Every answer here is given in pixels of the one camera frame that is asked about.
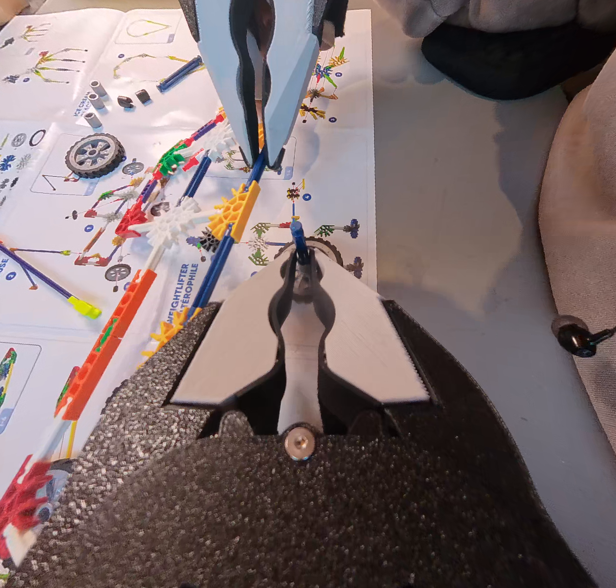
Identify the black cord with round end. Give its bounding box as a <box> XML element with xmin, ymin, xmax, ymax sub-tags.
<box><xmin>552</xmin><ymin>316</ymin><xmax>616</xmax><ymax>359</ymax></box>

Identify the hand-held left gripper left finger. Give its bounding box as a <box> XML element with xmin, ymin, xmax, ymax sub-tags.
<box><xmin>169</xmin><ymin>256</ymin><xmax>294</xmax><ymax>433</ymax></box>

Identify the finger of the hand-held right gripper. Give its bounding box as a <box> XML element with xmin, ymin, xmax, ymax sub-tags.
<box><xmin>260</xmin><ymin>0</ymin><xmax>324</xmax><ymax>172</ymax></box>
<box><xmin>193</xmin><ymin>0</ymin><xmax>266</xmax><ymax>170</ymax></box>

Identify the printed instruction sheet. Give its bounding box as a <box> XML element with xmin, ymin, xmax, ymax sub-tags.
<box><xmin>0</xmin><ymin>9</ymin><xmax>376</xmax><ymax>512</ymax></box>

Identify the colourful construction toy model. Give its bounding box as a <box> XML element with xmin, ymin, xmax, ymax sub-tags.
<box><xmin>0</xmin><ymin>107</ymin><xmax>270</xmax><ymax>569</ymax></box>

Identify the black rounded object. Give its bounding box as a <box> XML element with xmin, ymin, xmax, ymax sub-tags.
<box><xmin>421</xmin><ymin>20</ymin><xmax>616</xmax><ymax>100</ymax></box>

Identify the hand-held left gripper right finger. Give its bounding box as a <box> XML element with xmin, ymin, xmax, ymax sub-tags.
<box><xmin>310</xmin><ymin>256</ymin><xmax>431</xmax><ymax>433</ymax></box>

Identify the small black toy wheel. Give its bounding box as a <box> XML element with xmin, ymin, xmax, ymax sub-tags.
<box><xmin>275</xmin><ymin>237</ymin><xmax>344</xmax><ymax>300</ymax></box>
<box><xmin>65</xmin><ymin>133</ymin><xmax>127</xmax><ymax>179</ymax></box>

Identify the grey desk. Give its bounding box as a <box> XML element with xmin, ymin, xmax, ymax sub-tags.
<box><xmin>0</xmin><ymin>0</ymin><xmax>616</xmax><ymax>588</ymax></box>

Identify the blue rod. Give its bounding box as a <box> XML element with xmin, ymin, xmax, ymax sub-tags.
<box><xmin>157</xmin><ymin>57</ymin><xmax>205</xmax><ymax>93</ymax></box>
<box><xmin>291</xmin><ymin>220</ymin><xmax>311</xmax><ymax>266</ymax></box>

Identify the blue rod V-shaped assembly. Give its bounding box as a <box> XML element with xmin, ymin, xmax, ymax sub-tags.
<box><xmin>0</xmin><ymin>242</ymin><xmax>103</xmax><ymax>319</ymax></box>

